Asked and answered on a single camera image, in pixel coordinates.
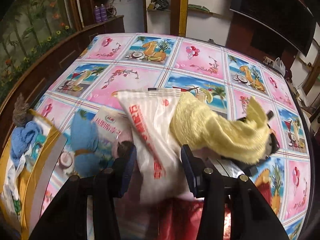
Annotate black cylindrical motor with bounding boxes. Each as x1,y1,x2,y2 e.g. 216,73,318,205
219,124,280,177

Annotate green white herbal packet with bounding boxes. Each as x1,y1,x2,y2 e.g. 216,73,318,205
1,155,26,221

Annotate black television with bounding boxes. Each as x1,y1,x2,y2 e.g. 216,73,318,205
230,0,316,56

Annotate purple bottle pair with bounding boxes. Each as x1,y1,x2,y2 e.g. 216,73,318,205
94,4,107,23

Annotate blue cloth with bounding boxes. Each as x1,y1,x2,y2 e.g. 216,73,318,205
71,113,100,177

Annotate dark items on shelf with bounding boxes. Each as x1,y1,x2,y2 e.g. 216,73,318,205
147,0,169,11

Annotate colourful printed tablecloth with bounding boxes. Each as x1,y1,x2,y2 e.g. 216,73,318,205
35,33,312,239

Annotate blue towel in box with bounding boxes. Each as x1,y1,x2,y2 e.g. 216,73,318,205
10,121,43,168

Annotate white plastic bag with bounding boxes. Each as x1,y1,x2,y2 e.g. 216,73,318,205
272,57,286,77

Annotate yellow fluffy cloth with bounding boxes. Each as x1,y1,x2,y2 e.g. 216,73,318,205
170,92,270,163

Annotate red foil snack bag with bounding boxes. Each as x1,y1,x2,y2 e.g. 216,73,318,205
115,196,203,239

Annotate white red-lettered snack bag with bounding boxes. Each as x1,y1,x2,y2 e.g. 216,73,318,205
116,88,194,204

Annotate gold cardboard box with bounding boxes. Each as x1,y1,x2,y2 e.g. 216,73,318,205
1,109,67,239

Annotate grey knitted pouch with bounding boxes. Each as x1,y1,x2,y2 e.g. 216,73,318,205
12,93,32,127

